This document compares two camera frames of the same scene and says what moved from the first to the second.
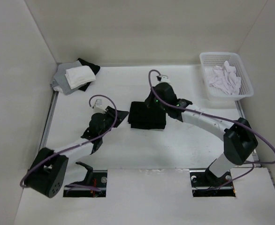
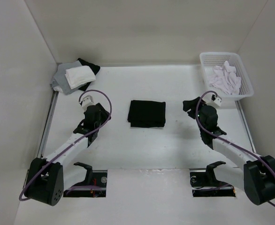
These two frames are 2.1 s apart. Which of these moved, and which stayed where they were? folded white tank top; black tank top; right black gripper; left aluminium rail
Moved: right black gripper
Stayed: black tank top; left aluminium rail; folded white tank top
